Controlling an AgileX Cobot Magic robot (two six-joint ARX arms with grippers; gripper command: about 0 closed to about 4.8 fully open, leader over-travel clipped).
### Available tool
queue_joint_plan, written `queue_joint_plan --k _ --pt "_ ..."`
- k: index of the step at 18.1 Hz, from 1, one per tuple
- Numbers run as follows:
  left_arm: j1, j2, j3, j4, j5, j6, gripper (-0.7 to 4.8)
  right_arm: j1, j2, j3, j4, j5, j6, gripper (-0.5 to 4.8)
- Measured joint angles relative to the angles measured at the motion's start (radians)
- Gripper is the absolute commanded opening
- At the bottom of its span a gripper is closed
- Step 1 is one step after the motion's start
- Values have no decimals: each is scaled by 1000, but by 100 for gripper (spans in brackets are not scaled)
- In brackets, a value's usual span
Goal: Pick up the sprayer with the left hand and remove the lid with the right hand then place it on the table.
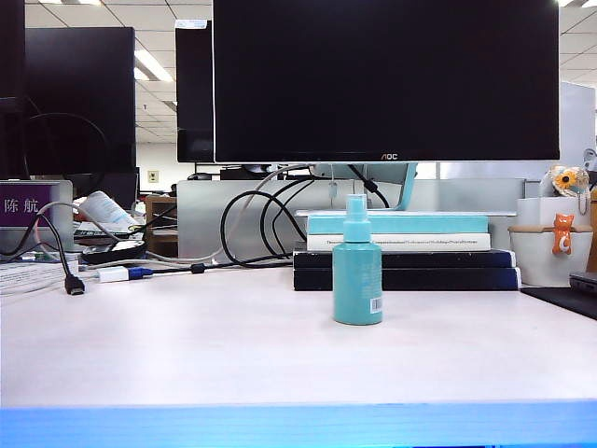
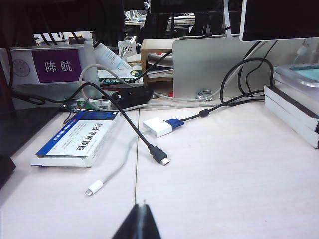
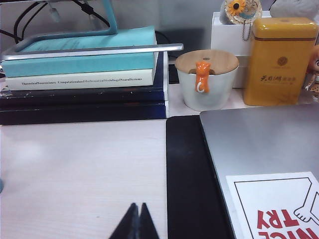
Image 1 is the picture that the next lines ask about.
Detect teal spray bottle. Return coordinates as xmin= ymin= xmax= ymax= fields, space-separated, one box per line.
xmin=332 ymin=195 xmax=384 ymax=327

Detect black cable with ferrite bead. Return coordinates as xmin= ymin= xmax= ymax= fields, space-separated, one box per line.
xmin=151 ymin=189 xmax=299 ymax=276

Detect black monitor with looped cable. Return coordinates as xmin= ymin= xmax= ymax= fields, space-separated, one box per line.
xmin=23 ymin=26 xmax=137 ymax=176

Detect white cable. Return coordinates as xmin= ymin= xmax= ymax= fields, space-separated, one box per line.
xmin=35 ymin=200 xmax=122 ymax=262

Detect white partition panel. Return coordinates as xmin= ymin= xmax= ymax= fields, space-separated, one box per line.
xmin=559 ymin=81 xmax=597 ymax=169

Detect grey laptop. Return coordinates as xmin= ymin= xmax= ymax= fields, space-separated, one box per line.
xmin=568 ymin=270 xmax=597 ymax=295

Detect dark monitor edge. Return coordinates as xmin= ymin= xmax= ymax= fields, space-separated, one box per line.
xmin=0 ymin=0 xmax=28 ymax=181

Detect white lotion tube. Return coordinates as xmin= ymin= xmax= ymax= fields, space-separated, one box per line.
xmin=76 ymin=189 xmax=141 ymax=231

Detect sunflower plush toy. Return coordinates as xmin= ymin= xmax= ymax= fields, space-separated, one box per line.
xmin=539 ymin=163 xmax=591 ymax=216

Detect ceiling light panel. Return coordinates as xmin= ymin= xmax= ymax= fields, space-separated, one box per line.
xmin=133 ymin=48 xmax=174 ymax=83

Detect black dish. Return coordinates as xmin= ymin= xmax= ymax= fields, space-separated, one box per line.
xmin=81 ymin=241 xmax=148 ymax=265

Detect white box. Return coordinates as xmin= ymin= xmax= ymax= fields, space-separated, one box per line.
xmin=515 ymin=196 xmax=593 ymax=229

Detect black AOC monitor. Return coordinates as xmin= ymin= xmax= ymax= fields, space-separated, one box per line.
xmin=212 ymin=0 xmax=562 ymax=164

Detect brown wooden box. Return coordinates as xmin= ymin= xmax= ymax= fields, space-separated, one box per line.
xmin=144 ymin=194 xmax=179 ymax=258

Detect white adapter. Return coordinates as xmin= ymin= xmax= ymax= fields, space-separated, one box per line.
xmin=96 ymin=265 xmax=130 ymax=284

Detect black HDMI cable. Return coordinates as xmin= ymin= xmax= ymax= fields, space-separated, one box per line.
xmin=0 ymin=215 xmax=87 ymax=297

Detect black mouse pad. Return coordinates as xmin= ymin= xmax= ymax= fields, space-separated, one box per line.
xmin=520 ymin=286 xmax=597 ymax=321

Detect printed papers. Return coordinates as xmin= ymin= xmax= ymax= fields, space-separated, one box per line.
xmin=0 ymin=260 xmax=80 ymax=298

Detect orange cat figure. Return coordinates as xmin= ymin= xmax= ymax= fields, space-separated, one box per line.
xmin=551 ymin=213 xmax=576 ymax=256

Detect purple name sign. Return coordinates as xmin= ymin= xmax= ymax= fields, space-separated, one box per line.
xmin=0 ymin=179 xmax=75 ymax=253

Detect teal book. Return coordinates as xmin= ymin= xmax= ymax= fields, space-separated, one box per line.
xmin=307 ymin=216 xmax=490 ymax=236

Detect white book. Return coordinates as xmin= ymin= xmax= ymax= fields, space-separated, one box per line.
xmin=306 ymin=232 xmax=493 ymax=252

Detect black monitor power cable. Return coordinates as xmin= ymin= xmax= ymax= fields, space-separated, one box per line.
xmin=347 ymin=163 xmax=391 ymax=210

